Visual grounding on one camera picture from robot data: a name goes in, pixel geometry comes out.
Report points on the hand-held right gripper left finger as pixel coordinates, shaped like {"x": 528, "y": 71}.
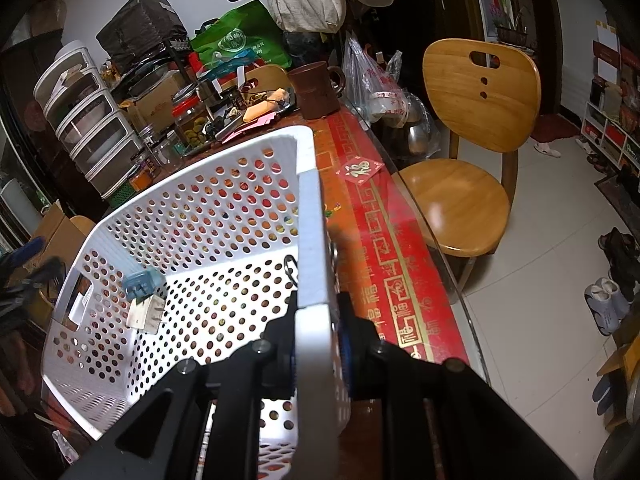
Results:
{"x": 277, "y": 360}

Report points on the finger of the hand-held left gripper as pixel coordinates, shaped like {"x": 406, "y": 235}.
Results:
{"x": 47, "y": 268}
{"x": 30, "y": 248}

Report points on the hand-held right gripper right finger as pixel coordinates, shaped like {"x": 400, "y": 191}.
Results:
{"x": 347, "y": 360}

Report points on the white perforated plastic basket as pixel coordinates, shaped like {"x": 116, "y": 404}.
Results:
{"x": 200, "y": 220}

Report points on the open cardboard box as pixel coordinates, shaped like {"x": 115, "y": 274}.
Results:
{"x": 57, "y": 230}

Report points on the black metal hook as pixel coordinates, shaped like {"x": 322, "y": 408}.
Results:
{"x": 290, "y": 267}

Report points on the white plug adapter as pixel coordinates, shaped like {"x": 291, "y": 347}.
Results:
{"x": 142, "y": 312}

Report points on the dark mirrored cabinet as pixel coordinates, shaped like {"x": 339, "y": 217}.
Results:
{"x": 20, "y": 135}

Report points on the small orange jar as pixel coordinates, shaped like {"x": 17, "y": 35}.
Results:
{"x": 142, "y": 175}

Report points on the stacked grey food cover tower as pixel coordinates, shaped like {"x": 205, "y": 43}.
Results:
{"x": 85, "y": 120}

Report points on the red paper square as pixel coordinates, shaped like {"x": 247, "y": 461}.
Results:
{"x": 359, "y": 170}

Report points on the brown cardboard box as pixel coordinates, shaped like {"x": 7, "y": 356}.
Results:
{"x": 157, "y": 105}

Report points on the glass jar of pickles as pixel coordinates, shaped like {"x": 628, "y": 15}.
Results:
{"x": 192, "y": 127}

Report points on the steel pot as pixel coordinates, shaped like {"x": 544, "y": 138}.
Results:
{"x": 417, "y": 135}

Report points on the black quilted bag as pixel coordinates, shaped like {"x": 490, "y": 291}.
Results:
{"x": 142, "y": 27}

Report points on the metal tray with clutter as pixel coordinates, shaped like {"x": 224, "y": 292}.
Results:
{"x": 260, "y": 105}

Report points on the grey slippers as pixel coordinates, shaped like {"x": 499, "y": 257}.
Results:
{"x": 605, "y": 305}

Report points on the clear plastic bag red print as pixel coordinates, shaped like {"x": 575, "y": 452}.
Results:
{"x": 375, "y": 90}

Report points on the brown ceramic mug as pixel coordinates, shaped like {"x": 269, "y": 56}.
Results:
{"x": 312, "y": 87}

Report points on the wooden chair with holes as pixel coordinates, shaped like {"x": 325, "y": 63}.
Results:
{"x": 475, "y": 110}

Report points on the white slippers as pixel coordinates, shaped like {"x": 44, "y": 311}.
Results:
{"x": 547, "y": 149}

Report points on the dark shoes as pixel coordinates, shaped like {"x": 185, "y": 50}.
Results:
{"x": 620, "y": 252}

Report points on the green shopping bag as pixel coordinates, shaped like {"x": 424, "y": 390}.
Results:
{"x": 240, "y": 40}

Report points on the red floor mat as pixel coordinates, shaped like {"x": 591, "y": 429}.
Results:
{"x": 552, "y": 127}

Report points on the dark doormat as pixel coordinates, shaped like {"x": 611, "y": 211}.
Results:
{"x": 617, "y": 195}

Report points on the white shelf with boxes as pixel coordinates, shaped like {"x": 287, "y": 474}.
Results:
{"x": 607, "y": 130}

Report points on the potted plant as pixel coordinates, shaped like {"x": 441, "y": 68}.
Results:
{"x": 510, "y": 25}

